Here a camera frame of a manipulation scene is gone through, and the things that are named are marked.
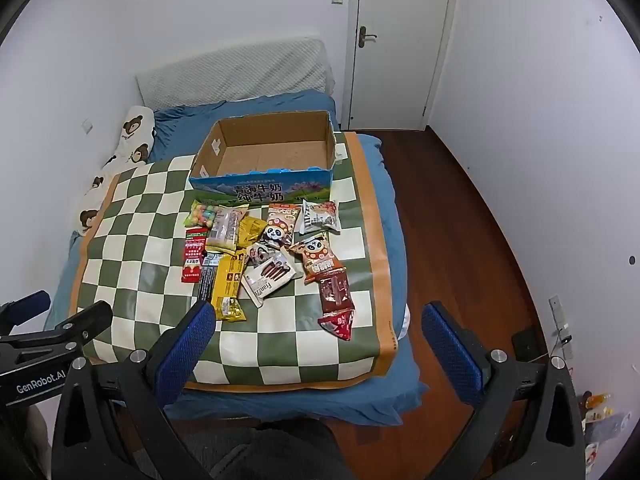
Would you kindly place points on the orange panda snack packet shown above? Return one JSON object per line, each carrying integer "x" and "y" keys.
{"x": 315, "y": 257}

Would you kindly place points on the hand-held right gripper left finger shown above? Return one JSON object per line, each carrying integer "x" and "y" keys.
{"x": 185, "y": 355}

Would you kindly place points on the grey wall socket strip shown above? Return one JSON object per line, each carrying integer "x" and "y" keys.
{"x": 557, "y": 312}

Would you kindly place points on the brown snack packet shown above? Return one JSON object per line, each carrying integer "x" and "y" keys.
{"x": 335, "y": 290}

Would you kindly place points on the red panda snack packet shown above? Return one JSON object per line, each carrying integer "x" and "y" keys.
{"x": 277, "y": 227}

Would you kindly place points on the plain yellow snack packet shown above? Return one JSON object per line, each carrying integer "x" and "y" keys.
{"x": 254, "y": 230}

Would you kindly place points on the small red snack packet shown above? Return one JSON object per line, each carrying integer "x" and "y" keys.
{"x": 337, "y": 324}

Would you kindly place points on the white quilted headboard cushion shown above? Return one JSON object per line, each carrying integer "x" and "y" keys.
{"x": 235, "y": 70}

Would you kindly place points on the white door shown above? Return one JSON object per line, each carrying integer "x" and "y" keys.
{"x": 400, "y": 45}

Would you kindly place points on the clear yellow-edged snack packet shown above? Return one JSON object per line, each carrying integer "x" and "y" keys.
{"x": 225, "y": 230}

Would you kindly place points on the person's left forearm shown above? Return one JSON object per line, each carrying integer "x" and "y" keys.
{"x": 35, "y": 435}

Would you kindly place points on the white chocolate sticks packet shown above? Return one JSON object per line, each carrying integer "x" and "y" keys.
{"x": 265, "y": 275}

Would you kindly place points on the colourful bag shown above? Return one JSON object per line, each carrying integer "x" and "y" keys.
{"x": 597, "y": 412}

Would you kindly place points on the black box on floor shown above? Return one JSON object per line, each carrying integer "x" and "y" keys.
{"x": 525, "y": 345}

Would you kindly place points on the white wall socket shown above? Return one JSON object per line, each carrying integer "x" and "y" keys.
{"x": 87, "y": 126}

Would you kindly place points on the person's grey clothing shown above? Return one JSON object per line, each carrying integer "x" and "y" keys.
{"x": 270, "y": 447}

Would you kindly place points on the blue bed sheet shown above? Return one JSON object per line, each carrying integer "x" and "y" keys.
{"x": 400, "y": 240}

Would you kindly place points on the cardboard box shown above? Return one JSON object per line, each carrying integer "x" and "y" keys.
{"x": 265, "y": 160}

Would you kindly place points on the green white checkered mat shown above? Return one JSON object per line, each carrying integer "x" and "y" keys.
{"x": 150, "y": 280}

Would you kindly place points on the white grey snack packet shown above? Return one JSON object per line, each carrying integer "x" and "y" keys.
{"x": 320, "y": 217}

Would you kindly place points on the red green sachet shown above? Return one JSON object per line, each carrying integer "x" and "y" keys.
{"x": 195, "y": 255}

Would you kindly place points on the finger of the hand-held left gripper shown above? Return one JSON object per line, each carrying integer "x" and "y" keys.
{"x": 25, "y": 310}
{"x": 85, "y": 325}

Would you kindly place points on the bear print pillow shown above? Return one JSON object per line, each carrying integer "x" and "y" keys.
{"x": 132, "y": 132}

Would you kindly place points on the yellow and black snack packet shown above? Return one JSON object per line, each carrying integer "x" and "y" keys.
{"x": 230, "y": 285}

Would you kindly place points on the colourful candy packet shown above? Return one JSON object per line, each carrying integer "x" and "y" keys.
{"x": 200, "y": 214}

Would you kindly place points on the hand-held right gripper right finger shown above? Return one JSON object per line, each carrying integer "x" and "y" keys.
{"x": 450, "y": 355}

